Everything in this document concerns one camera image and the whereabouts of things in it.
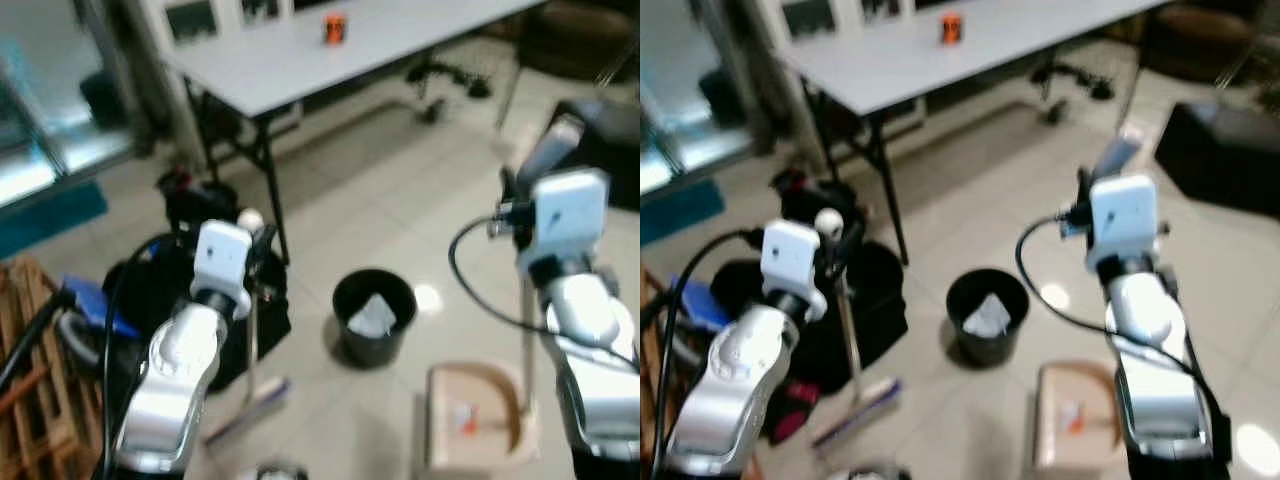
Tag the broom with white knob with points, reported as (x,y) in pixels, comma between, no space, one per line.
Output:
(255,400)
(860,410)

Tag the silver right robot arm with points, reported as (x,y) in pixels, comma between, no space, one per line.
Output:
(1150,360)
(590,350)

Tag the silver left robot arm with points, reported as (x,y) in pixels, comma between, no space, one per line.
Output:
(725,375)
(175,375)

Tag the teal floor mat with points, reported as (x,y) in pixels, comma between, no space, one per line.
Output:
(50,215)
(680,208)

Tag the large black bag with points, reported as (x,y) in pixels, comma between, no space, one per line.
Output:
(150,290)
(880,290)

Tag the small black bag red trim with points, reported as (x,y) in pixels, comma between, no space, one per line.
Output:
(800,195)
(195,205)

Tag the black round trash bin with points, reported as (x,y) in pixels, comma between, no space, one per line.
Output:
(968,345)
(352,340)

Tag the white crumpled paper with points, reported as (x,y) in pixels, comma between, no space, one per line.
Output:
(372,318)
(988,318)

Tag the black office chair base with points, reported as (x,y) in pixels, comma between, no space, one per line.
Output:
(1075,75)
(450,75)

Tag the blue plastic item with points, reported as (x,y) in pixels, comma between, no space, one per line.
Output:
(705,305)
(95,305)

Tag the black ottoman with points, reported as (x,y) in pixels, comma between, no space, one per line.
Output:
(1215,150)

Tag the pink and black item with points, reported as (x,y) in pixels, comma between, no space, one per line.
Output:
(792,412)

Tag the wooden pallet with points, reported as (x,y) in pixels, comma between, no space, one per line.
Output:
(45,390)
(648,330)

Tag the dark brown sofa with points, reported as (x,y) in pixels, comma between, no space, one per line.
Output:
(1200,40)
(570,35)

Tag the white folding table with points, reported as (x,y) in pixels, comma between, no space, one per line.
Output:
(300,60)
(900,60)

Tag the orange can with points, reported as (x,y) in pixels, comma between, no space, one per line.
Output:
(334,28)
(951,27)

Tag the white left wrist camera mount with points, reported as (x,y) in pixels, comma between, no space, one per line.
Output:
(222,258)
(790,258)

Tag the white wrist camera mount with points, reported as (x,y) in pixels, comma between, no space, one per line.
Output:
(790,258)
(568,215)
(1122,215)
(222,258)

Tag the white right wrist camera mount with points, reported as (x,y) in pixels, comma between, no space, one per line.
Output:
(1122,215)
(568,215)

